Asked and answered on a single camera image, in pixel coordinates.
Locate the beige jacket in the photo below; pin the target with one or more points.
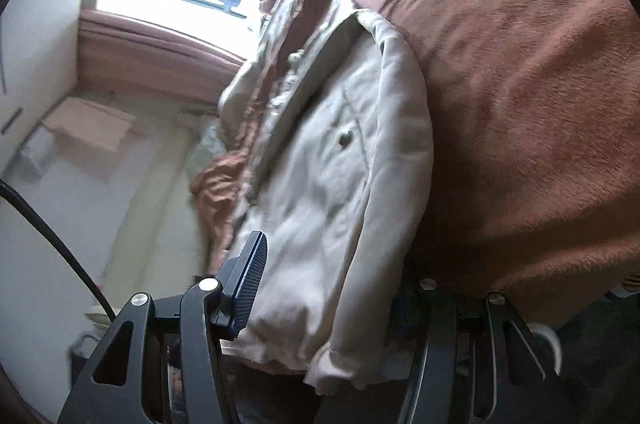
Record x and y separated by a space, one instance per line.
325 204

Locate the striped slipper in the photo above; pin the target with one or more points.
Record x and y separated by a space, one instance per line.
631 284

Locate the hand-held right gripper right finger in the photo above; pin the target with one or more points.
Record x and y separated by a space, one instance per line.
445 329

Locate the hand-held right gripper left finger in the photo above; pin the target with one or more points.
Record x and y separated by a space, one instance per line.
247 284

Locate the brown blanket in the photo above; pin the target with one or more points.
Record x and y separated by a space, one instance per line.
525 104

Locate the pink curtain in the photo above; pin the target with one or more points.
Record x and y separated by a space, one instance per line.
150 49

